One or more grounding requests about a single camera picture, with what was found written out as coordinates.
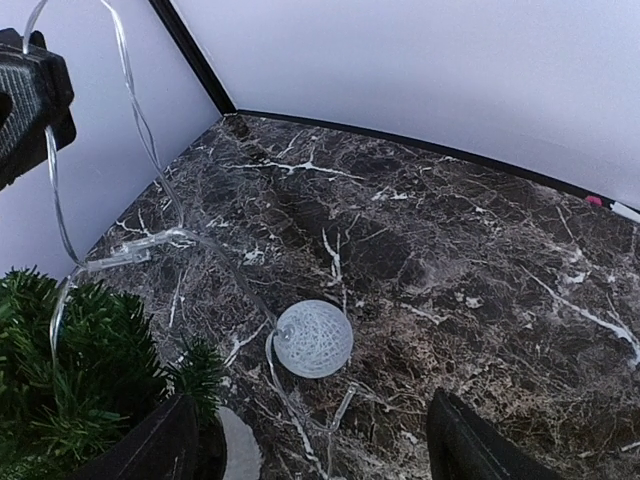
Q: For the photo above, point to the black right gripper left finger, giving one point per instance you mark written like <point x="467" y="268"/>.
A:
<point x="163" y="446"/>

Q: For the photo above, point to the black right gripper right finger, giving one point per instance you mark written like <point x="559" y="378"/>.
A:
<point x="462" y="445"/>

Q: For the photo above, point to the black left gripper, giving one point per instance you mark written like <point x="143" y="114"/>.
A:
<point x="36" y="93"/>

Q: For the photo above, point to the white tree pot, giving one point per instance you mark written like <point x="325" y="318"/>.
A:
<point x="243" y="455"/>

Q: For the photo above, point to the small green christmas tree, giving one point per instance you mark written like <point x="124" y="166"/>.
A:
<point x="62" y="407"/>

